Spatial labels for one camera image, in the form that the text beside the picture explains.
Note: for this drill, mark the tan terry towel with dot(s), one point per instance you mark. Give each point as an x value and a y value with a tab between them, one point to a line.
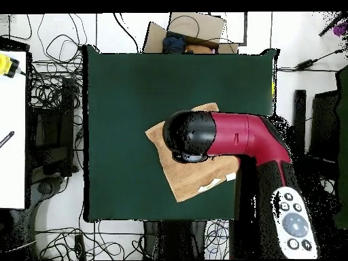
190	176

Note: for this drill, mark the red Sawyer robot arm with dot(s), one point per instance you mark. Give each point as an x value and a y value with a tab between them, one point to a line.
239	136

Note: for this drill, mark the dark green table cloth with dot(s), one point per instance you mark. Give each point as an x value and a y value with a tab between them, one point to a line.
122	81

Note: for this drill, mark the orange garment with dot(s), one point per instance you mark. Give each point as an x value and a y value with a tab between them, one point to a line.
198	49

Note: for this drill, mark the dark blue garment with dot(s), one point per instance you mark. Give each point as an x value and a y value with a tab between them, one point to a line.
174	43

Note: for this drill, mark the brown cardboard box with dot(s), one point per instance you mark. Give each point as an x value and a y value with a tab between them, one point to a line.
195	25

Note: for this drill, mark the black equipment rack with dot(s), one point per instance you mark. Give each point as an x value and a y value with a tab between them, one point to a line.
54	130

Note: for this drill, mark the black upright bar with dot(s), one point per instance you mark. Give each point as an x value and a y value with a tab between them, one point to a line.
300	108

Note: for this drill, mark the black power adapter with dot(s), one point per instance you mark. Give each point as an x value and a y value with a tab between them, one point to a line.
304	64

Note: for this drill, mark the white side table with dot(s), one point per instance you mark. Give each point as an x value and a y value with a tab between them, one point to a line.
12	108

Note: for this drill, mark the black marker pen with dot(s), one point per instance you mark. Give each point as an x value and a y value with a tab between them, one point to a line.
6	139

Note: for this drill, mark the green cloth covered table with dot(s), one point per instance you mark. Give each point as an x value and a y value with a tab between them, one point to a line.
343	136

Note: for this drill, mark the yellow and black tool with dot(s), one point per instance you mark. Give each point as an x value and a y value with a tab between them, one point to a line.
4	65

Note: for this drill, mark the purple round object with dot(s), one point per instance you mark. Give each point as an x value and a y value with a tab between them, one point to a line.
339	29

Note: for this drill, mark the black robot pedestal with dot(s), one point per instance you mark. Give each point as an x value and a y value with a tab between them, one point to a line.
174	239

